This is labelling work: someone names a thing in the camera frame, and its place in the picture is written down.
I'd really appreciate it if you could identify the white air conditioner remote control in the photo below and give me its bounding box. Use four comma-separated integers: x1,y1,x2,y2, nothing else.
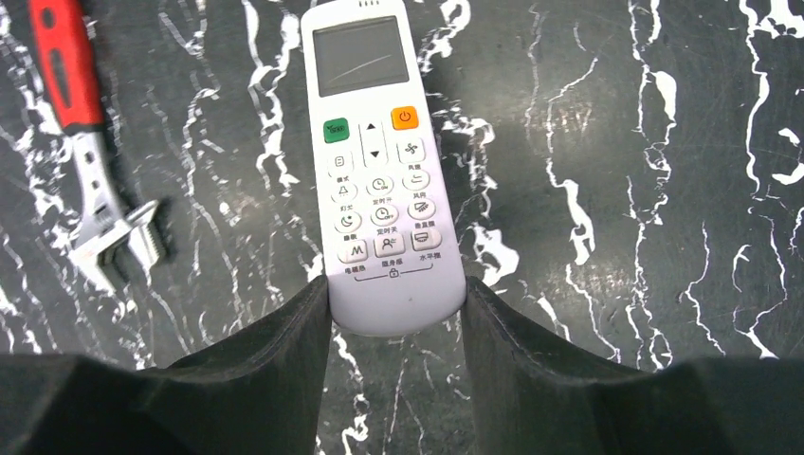
301,1,466,337

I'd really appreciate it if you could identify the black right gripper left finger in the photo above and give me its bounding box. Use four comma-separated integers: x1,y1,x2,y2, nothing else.
1,277,332,454

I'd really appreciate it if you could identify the red handled adjustable wrench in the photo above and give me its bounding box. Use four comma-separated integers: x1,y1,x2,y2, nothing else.
28,0,164,295

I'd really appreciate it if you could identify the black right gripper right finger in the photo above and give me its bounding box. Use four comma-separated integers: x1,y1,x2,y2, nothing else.
461,278,803,454

